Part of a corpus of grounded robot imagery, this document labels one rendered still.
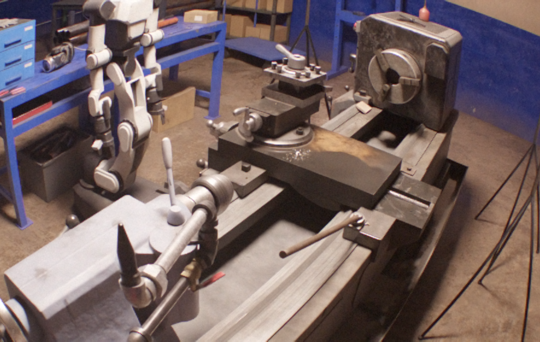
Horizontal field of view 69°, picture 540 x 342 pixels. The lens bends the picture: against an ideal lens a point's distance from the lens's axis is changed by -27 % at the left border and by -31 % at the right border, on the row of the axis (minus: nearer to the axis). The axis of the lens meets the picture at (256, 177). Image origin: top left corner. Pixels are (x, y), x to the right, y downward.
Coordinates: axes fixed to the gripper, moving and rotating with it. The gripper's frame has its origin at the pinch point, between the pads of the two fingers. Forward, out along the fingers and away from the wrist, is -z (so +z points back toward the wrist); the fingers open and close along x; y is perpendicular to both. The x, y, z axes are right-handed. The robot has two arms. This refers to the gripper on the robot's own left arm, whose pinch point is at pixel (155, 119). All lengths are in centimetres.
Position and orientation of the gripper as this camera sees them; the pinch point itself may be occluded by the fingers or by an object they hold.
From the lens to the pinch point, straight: 282.8
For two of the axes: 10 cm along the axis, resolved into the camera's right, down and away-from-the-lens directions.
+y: 4.6, -4.0, 7.9
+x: 8.8, 1.1, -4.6
